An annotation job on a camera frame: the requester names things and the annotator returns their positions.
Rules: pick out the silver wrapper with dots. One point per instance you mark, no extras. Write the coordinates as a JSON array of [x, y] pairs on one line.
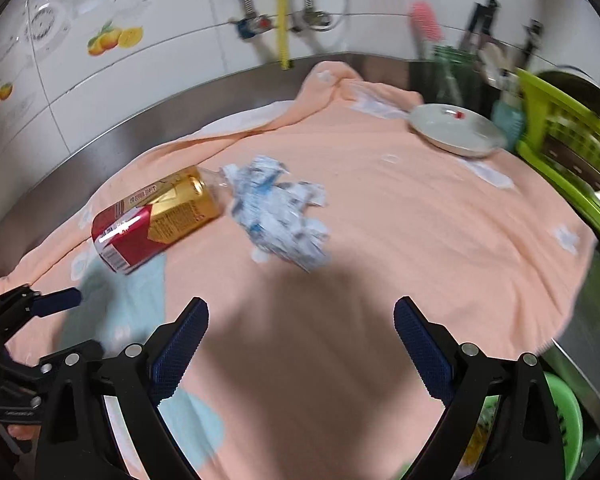
[[272, 211]]

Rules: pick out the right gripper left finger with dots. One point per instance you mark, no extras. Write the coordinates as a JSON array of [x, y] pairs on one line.
[[76, 439]]

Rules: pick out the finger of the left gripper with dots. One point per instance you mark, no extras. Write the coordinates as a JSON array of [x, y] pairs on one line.
[[45, 302], [87, 350]]

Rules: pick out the dark green utensil holder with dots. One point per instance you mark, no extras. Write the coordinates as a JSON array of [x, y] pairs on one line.
[[457, 77]]

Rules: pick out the black wok pan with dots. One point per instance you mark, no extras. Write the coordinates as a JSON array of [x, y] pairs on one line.
[[582, 90]]

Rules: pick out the white ceramic plate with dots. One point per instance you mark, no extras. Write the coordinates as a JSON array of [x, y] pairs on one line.
[[457, 130]]

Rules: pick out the teal small bottle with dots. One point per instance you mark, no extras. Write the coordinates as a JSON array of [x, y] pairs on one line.
[[509, 117]]

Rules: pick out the person's left hand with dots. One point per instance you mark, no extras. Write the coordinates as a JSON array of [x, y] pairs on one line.
[[23, 433]]

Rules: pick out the peach pink towel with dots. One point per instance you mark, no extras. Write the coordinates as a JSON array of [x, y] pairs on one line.
[[301, 374]]

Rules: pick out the metal braided water pipe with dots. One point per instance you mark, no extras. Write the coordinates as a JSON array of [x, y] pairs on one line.
[[252, 23]]

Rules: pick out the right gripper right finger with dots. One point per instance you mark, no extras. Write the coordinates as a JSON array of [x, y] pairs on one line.
[[461, 376]]

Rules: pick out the green dish rack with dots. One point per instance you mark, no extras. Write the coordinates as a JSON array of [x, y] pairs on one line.
[[562, 143]]

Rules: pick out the green perforated trash basket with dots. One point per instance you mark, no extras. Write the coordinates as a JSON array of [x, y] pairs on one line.
[[567, 414]]

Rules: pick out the pink bottle brush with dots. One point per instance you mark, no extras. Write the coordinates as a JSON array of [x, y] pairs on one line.
[[429, 32]]

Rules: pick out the red gold drink can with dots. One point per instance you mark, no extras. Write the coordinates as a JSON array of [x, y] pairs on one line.
[[132, 231]]

